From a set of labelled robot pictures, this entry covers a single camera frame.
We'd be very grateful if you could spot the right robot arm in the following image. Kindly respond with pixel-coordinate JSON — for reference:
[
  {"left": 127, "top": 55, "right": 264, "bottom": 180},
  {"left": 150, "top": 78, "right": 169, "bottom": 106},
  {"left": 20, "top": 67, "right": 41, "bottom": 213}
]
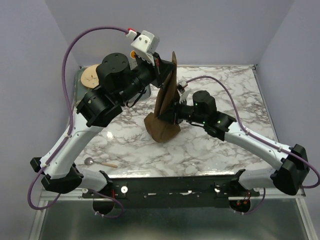
[{"left": 158, "top": 90, "right": 310, "bottom": 196}]

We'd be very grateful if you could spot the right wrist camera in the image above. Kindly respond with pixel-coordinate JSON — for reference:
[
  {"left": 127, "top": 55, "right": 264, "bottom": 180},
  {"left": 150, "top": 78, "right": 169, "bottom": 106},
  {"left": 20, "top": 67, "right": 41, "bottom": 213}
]
[{"left": 177, "top": 81, "right": 191, "bottom": 104}]

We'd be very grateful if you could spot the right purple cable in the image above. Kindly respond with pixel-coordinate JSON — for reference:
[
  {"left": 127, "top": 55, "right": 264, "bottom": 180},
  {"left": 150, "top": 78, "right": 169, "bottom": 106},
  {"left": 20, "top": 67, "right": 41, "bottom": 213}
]
[{"left": 186, "top": 75, "right": 320, "bottom": 190}]

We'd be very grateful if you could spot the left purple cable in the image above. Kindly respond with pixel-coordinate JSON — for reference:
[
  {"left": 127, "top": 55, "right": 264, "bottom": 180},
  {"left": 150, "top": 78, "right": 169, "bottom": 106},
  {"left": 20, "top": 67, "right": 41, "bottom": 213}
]
[{"left": 27, "top": 26, "right": 131, "bottom": 211}]

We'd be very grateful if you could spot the purple cable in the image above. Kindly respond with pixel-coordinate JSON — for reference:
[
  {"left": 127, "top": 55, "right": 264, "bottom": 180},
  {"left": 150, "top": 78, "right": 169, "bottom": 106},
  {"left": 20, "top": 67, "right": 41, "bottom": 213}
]
[
  {"left": 186, "top": 75, "right": 320, "bottom": 190},
  {"left": 27, "top": 26, "right": 131, "bottom": 211}
]

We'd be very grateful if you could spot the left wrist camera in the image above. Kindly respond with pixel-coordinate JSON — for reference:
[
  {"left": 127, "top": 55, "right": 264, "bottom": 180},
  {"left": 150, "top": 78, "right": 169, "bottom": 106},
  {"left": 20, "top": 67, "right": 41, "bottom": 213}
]
[{"left": 126, "top": 28, "right": 160, "bottom": 57}]

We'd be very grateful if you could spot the brown cloth napkin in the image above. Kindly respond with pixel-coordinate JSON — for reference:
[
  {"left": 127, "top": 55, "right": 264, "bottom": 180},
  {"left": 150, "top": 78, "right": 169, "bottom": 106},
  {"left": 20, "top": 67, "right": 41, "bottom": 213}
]
[{"left": 144, "top": 52, "right": 181, "bottom": 143}]

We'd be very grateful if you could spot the floral green tray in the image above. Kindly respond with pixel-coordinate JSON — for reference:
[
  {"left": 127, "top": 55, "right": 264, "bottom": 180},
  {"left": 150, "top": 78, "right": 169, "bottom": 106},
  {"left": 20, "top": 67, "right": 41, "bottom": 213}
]
[{"left": 74, "top": 66, "right": 151, "bottom": 105}]

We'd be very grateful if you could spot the spoon with wooden handle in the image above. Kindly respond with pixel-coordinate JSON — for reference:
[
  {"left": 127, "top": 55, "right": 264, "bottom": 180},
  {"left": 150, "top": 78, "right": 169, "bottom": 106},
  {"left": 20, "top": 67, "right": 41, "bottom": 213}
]
[{"left": 84, "top": 157, "right": 118, "bottom": 168}]

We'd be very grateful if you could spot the aluminium frame rail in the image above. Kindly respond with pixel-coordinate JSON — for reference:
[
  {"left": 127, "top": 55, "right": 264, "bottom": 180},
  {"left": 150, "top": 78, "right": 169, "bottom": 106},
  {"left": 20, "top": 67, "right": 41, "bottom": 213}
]
[{"left": 27, "top": 184, "right": 320, "bottom": 240}]

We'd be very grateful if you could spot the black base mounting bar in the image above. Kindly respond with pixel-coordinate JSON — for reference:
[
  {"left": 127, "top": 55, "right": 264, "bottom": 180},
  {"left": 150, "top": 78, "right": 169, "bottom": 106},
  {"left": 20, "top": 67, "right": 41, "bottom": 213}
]
[{"left": 82, "top": 169, "right": 261, "bottom": 210}]

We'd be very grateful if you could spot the beige floral plate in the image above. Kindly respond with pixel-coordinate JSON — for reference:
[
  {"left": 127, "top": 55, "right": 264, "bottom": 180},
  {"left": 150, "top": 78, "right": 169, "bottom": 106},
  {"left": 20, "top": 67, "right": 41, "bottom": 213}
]
[{"left": 80, "top": 64, "right": 99, "bottom": 89}]

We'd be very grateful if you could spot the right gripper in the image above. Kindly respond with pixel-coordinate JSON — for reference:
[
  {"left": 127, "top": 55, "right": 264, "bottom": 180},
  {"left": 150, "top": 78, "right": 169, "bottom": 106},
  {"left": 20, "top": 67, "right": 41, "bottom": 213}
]
[{"left": 157, "top": 96, "right": 206, "bottom": 126}]

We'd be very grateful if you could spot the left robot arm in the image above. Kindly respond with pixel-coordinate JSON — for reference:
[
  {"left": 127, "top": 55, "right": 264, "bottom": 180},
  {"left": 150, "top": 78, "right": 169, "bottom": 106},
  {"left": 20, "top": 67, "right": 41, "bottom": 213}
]
[{"left": 30, "top": 53, "right": 176, "bottom": 198}]

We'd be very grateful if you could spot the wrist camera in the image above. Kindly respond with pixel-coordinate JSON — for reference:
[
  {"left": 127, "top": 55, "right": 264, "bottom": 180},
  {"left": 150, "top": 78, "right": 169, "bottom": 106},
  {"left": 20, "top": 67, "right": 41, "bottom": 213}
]
[
  {"left": 126, "top": 28, "right": 160, "bottom": 57},
  {"left": 177, "top": 81, "right": 191, "bottom": 104}
]

